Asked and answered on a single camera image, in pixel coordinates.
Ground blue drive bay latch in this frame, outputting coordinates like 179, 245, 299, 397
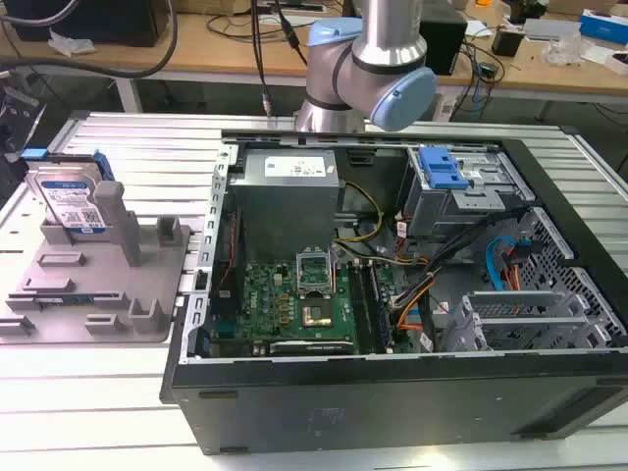
418, 146, 468, 191

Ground thick grey hose cable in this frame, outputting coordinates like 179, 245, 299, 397
0, 0, 179, 79

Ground black yellow power wires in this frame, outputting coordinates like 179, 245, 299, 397
333, 180, 385, 243

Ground grey power supply unit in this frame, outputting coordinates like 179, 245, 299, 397
228, 149, 344, 262

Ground blue white carton box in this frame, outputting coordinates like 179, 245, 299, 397
578, 8, 628, 42

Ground wooden desk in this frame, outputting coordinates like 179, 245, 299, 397
0, 0, 628, 97

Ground black open PC case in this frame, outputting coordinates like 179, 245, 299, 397
160, 128, 628, 457

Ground silver expansion card bracket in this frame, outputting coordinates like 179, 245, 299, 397
441, 289, 598, 352

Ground blue SATA wire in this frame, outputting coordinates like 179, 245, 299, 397
484, 235, 533, 291

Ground black monitor base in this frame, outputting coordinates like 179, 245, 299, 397
9, 0, 173, 48

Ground black heatsink chip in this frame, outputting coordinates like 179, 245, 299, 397
300, 303, 334, 327

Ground hard disk in blue carrier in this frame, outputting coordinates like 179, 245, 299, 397
20, 149, 117, 236

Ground grey parts rack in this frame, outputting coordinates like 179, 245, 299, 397
0, 180, 193, 345

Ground black box on desk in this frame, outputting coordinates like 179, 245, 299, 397
419, 5, 468, 77

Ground silver drive cage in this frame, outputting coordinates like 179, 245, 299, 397
397, 145, 536, 242

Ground RAM slot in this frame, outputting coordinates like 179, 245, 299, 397
348, 264, 373, 354

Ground black cable with connector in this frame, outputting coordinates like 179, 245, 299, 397
249, 0, 274, 119

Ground orange wire bundle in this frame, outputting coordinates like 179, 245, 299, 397
500, 247, 527, 291

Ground green motherboard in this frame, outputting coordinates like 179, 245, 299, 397
210, 254, 398, 355

